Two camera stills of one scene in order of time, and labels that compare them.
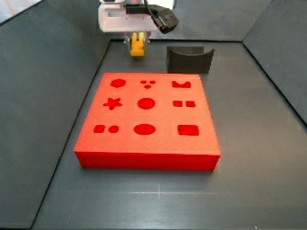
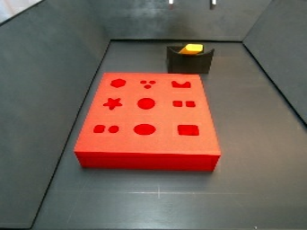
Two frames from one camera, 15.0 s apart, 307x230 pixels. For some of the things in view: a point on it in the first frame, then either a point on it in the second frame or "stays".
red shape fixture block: (148, 123) stays
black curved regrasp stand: (188, 59) stays
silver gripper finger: (127, 39) -> (171, 4)
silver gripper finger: (147, 35) -> (212, 4)
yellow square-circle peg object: (136, 44) -> (192, 48)
